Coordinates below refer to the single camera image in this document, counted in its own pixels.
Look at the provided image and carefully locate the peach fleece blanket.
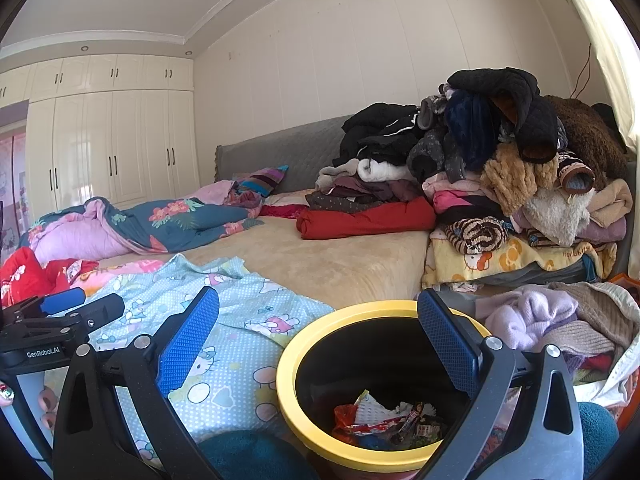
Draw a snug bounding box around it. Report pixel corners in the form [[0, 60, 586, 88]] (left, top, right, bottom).
[[587, 178, 633, 228]]

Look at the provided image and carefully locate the yellow-rimmed black trash bin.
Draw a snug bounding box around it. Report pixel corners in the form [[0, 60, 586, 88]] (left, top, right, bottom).
[[276, 300, 493, 473]]

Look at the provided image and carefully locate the tan fluffy garment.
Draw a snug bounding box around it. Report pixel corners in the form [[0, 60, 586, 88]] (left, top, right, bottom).
[[480, 142, 561, 216]]

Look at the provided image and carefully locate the red plush blanket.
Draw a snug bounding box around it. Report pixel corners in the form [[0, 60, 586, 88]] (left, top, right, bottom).
[[262, 202, 308, 221]]

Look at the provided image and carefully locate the beige knit sweater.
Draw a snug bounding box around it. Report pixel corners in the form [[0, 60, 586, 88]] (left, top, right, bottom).
[[545, 281, 640, 356]]

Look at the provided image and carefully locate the red folded garment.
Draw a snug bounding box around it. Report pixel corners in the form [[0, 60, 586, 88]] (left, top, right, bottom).
[[296, 197, 438, 241]]

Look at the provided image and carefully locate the light blue cartoon bedsheet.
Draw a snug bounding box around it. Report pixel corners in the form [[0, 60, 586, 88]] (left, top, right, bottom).
[[10, 254, 336, 461]]

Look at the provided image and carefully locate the cream wardrobe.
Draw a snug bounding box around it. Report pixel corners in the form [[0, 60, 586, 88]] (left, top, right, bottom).
[[0, 54, 201, 211]]

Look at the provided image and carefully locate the pink garment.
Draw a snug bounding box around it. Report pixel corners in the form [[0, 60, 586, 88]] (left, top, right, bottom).
[[432, 175, 501, 216]]

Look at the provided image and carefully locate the red snack wrapper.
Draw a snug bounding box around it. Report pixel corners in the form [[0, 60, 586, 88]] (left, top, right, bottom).
[[345, 421, 406, 435]]

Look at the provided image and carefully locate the cream curtain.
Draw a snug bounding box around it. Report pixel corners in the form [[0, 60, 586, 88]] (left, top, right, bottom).
[[547, 0, 640, 156]]

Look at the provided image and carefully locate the pink cartoon sliding door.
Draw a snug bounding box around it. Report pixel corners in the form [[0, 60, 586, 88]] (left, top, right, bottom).
[[0, 132, 28, 256]]

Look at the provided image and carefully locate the grey padded headboard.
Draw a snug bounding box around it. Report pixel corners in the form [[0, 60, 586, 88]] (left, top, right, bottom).
[[215, 114, 351, 196]]

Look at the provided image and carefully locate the thin wall cable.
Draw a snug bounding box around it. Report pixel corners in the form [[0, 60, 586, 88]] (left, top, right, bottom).
[[572, 44, 593, 98]]

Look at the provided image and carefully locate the lilac sweater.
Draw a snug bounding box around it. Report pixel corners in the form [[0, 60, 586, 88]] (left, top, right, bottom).
[[477, 285, 581, 351]]

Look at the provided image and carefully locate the black jacket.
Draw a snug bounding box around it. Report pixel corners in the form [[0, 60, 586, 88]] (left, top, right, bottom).
[[340, 103, 426, 166]]

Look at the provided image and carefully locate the dark grey folded blanket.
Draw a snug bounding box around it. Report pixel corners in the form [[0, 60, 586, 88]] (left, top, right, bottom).
[[480, 255, 601, 288]]

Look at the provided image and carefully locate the red printed cloth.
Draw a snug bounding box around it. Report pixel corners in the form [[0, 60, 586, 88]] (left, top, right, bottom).
[[0, 247, 101, 308]]

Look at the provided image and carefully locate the yellow cartoon blanket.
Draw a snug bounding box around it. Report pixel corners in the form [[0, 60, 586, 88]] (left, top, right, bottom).
[[422, 227, 618, 291]]

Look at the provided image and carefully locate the pink pillow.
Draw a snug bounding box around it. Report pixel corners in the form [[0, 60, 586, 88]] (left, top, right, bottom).
[[192, 180, 236, 206]]

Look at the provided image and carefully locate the brown patterned knit sleeve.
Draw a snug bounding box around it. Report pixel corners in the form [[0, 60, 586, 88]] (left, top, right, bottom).
[[556, 152, 596, 196]]

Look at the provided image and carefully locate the person's left hand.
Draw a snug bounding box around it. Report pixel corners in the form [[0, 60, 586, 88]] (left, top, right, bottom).
[[0, 381, 61, 430]]

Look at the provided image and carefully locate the black quilted garment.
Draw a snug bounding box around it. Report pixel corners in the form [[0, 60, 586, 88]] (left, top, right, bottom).
[[446, 67, 561, 163]]

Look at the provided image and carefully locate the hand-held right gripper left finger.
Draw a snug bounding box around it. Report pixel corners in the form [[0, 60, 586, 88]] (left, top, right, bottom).
[[52, 286, 221, 480]]

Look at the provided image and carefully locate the blue plastic bag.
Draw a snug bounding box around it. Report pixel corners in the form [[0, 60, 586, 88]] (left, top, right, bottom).
[[357, 435, 396, 451]]

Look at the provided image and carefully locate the dark folded dotted garment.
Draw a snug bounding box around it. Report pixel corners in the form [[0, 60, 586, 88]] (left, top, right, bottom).
[[306, 177, 426, 213]]

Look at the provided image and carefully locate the striped pillow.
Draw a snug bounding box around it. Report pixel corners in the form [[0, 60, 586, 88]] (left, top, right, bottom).
[[239, 165, 290, 196]]

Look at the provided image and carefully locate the brown striped knit garment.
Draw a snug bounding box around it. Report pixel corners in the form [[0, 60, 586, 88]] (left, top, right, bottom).
[[444, 216, 511, 255]]

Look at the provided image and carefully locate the pink cartoon blanket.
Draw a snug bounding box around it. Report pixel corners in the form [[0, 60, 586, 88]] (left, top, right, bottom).
[[72, 259, 166, 296]]

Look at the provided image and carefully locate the white folded fleece garment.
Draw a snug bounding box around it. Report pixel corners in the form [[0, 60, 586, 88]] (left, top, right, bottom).
[[316, 157, 416, 186]]

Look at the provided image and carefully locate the brown plush blanket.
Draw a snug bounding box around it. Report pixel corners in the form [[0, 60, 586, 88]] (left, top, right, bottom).
[[542, 95, 631, 191]]

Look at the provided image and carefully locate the white foam fruit net bundle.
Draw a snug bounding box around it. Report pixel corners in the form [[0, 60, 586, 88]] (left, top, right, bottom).
[[354, 389, 402, 422]]

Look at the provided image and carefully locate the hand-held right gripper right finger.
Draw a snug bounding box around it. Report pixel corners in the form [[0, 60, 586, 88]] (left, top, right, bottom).
[[416, 287, 586, 480]]

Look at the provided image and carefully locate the dark blue fuzzy garment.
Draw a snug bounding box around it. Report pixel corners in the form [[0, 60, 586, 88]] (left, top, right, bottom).
[[445, 92, 501, 171]]

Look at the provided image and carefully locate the white dotted cloth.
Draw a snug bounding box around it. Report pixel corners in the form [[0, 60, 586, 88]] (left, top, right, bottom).
[[575, 350, 640, 408]]

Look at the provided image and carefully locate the white shaggy fleece garment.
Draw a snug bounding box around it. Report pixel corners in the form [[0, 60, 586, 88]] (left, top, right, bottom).
[[520, 187, 596, 248]]

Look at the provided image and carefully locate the blue floral quilt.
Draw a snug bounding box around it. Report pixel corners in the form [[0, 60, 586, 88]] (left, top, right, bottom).
[[20, 196, 263, 263]]

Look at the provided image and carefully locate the grey dotted garment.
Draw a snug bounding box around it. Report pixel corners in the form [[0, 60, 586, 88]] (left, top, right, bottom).
[[407, 125, 466, 183]]

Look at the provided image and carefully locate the red plastic bag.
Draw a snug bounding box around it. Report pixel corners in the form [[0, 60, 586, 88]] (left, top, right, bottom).
[[332, 404, 362, 436]]

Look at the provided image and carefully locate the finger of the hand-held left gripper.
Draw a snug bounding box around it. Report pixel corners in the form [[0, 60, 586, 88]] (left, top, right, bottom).
[[50, 293, 126, 333], [2, 286, 87, 331]]

